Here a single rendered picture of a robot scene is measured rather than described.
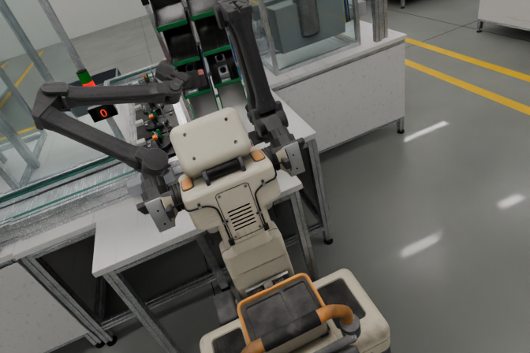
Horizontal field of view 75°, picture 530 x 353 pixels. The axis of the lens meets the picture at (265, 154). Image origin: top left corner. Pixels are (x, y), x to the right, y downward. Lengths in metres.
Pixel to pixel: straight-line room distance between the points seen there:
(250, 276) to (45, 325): 1.31
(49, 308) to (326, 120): 2.09
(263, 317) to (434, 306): 1.23
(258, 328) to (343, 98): 1.98
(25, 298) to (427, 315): 1.99
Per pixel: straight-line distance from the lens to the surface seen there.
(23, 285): 2.09
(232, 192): 1.00
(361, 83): 2.75
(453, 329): 2.08
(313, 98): 2.58
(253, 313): 1.09
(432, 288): 2.18
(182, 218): 1.53
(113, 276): 1.60
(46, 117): 1.22
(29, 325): 2.30
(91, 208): 1.84
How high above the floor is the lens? 1.82
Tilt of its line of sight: 34 degrees down
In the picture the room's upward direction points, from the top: 16 degrees counter-clockwise
